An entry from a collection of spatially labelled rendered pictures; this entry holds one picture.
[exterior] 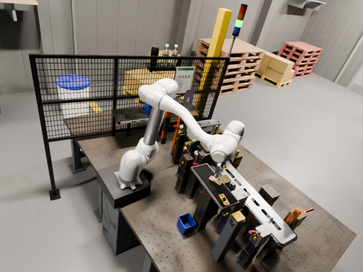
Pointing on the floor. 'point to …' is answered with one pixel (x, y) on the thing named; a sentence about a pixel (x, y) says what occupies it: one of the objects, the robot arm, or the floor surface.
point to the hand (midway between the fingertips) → (217, 176)
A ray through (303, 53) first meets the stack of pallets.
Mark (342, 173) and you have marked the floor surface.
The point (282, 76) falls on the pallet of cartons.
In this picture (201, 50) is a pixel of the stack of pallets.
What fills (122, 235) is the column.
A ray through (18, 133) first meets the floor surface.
